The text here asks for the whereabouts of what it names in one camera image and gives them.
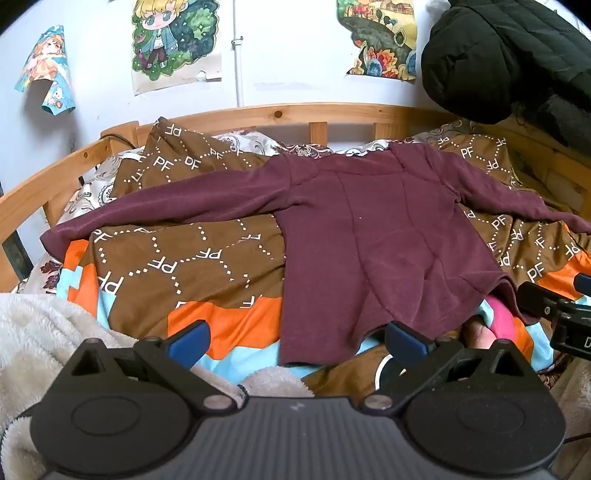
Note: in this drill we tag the dark board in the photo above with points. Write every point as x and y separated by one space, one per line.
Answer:
14 251

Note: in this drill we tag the floral bed sheet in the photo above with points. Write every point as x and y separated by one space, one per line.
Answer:
249 141

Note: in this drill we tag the colourful landscape wall poster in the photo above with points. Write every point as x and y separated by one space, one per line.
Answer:
378 37

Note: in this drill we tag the black puffer jacket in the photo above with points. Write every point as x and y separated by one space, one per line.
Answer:
508 60

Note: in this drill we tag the white fleece blanket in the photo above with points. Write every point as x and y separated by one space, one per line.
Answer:
41 332

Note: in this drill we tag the maroon long-sleeve shirt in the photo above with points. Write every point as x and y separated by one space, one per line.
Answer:
369 230

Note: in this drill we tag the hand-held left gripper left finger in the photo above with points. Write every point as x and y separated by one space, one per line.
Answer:
190 344

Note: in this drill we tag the white wall pipe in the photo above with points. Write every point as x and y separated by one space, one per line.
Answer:
238 50

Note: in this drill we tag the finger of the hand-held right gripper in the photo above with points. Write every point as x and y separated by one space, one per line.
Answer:
538 300
584 282

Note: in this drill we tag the curled cartoon wall poster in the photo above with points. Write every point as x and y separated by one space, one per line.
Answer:
46 69

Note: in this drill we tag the wooden bed frame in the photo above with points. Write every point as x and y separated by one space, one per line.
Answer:
277 113

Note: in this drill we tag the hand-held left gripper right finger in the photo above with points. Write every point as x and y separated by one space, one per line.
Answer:
406 344

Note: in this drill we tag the brown patterned quilt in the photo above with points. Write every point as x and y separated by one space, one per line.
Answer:
184 258

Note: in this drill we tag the cartoon girl wall poster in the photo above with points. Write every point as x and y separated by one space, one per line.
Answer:
178 41

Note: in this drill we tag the pink cloth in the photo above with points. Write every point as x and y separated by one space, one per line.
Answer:
501 318

